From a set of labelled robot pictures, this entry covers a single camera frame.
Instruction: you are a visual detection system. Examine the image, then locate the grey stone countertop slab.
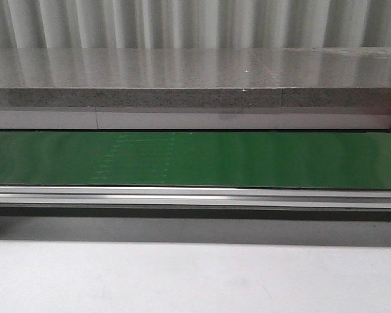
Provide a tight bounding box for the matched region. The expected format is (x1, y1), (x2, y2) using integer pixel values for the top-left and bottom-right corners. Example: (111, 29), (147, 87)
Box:
(0, 48), (391, 108)

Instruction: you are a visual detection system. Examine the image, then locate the green conveyor belt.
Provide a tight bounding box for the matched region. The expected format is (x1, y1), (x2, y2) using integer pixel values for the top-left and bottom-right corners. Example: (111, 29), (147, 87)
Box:
(0, 131), (391, 190)

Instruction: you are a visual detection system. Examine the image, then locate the grey pleated curtain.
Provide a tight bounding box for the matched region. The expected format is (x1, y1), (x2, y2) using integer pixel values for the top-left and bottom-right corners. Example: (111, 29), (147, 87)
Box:
(0, 1), (391, 49)

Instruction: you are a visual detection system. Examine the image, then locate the aluminium conveyor side rail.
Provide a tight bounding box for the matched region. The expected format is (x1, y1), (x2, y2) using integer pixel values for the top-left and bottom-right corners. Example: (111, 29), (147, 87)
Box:
(0, 185), (391, 211)

